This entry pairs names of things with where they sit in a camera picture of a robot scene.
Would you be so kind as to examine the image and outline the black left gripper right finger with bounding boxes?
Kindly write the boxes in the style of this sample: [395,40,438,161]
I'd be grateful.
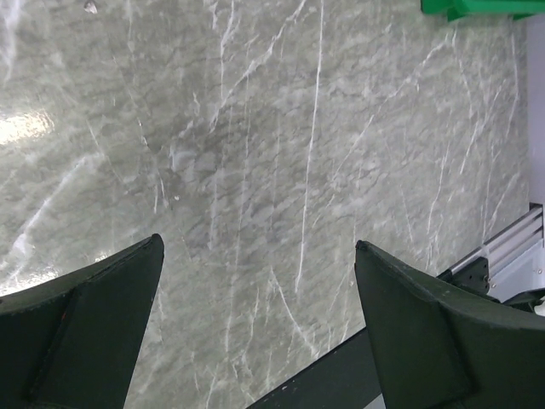
[355,241,544,408]

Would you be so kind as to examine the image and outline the aluminium frame rail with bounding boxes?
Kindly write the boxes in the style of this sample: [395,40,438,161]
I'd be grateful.
[439,204,544,302]

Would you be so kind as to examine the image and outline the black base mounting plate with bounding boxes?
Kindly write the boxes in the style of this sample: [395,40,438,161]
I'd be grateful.
[246,259,545,409]

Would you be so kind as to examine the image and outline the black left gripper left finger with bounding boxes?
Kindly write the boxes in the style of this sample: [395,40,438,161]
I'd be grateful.
[1,234,164,408]

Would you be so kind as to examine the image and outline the green plastic bin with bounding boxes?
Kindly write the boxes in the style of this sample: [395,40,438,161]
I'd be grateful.
[420,0,544,21]

